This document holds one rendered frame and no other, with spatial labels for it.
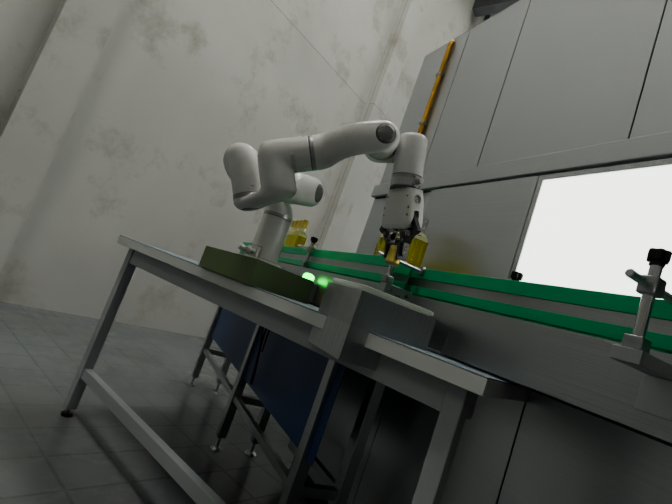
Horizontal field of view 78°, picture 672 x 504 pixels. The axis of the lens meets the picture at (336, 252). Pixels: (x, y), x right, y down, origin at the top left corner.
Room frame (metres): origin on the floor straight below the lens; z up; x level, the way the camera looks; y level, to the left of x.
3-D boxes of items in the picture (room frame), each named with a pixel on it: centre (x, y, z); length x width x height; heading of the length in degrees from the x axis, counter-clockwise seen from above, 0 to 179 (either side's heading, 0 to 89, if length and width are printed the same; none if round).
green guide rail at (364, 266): (1.97, 0.22, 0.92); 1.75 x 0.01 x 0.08; 26
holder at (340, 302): (1.02, -0.17, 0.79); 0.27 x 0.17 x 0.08; 116
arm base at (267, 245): (1.32, 0.23, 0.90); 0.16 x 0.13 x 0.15; 136
